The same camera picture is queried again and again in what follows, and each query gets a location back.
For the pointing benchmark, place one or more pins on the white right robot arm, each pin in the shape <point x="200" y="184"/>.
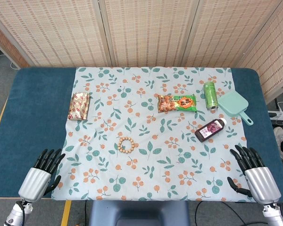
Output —
<point x="274" y="215"/>

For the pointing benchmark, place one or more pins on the green orange snack bag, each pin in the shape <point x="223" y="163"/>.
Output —
<point x="177" y="103"/>

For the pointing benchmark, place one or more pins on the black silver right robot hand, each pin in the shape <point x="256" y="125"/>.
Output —
<point x="261" y="183"/>

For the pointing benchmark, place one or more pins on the dark juice bottle white cap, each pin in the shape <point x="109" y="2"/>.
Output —
<point x="208" y="130"/>

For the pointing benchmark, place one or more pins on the floral print tablecloth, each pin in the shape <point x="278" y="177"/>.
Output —
<point x="151" y="164"/>

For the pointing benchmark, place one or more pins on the woven bamboo folding screen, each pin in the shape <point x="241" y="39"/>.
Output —
<point x="143" y="30"/>

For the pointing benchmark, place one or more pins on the gold red-print snack packet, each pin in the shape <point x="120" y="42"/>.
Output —
<point x="79" y="106"/>

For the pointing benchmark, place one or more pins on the green drink can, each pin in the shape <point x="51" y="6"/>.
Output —
<point x="210" y="95"/>

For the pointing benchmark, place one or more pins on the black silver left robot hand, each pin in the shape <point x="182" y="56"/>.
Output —
<point x="35" y="181"/>

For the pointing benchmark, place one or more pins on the white black shoe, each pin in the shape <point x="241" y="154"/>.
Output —
<point x="281" y="141"/>

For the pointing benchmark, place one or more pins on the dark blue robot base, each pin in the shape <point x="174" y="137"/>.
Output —
<point x="139" y="213"/>

